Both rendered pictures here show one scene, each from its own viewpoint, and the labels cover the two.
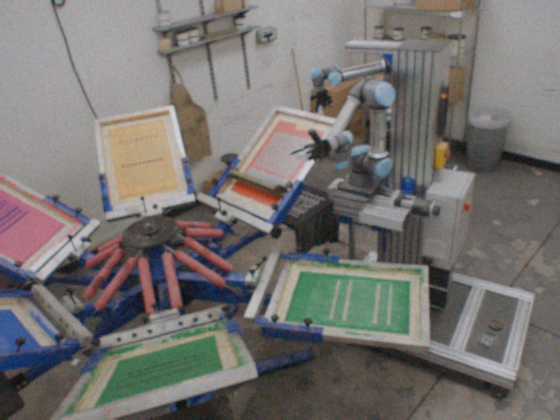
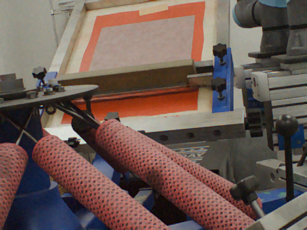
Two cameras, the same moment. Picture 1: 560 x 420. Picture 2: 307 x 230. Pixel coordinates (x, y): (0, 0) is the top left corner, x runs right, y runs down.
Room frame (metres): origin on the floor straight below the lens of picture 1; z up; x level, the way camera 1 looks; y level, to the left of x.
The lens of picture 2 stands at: (1.17, 1.08, 1.38)
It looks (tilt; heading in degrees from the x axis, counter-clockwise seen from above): 7 degrees down; 326
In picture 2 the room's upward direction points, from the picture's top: 7 degrees counter-clockwise
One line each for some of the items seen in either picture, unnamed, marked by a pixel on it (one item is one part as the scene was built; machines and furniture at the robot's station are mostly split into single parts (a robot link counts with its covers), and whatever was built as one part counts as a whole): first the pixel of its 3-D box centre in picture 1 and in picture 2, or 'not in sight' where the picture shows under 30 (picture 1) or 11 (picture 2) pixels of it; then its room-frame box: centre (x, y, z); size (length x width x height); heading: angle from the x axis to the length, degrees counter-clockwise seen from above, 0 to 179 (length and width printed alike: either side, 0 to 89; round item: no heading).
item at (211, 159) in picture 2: (294, 202); (162, 159); (2.92, -0.10, 0.95); 0.48 x 0.44 x 0.01; 134
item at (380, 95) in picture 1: (378, 130); not in sight; (2.43, -0.57, 1.63); 0.15 x 0.12 x 0.55; 32
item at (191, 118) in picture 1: (183, 115); not in sight; (4.67, 0.90, 1.06); 0.53 x 0.07 x 1.05; 134
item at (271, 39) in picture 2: not in sight; (277, 38); (2.96, -0.77, 1.31); 0.15 x 0.15 x 0.10
